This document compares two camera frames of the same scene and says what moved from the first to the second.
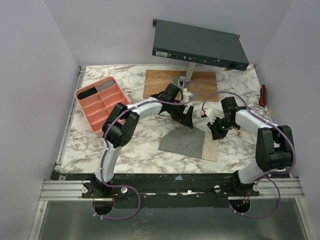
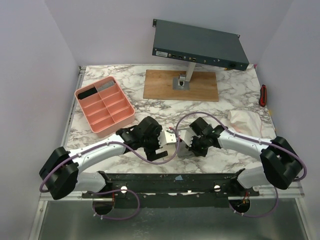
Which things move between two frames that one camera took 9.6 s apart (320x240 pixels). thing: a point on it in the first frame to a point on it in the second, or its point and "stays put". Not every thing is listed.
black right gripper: x=217 y=126 to x=196 y=149
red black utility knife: x=263 y=96 stays put
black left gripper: x=185 y=119 to x=151 y=155
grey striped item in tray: x=109 y=84 stays put
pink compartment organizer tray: x=97 y=100 stays put
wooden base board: x=156 y=81 stays put
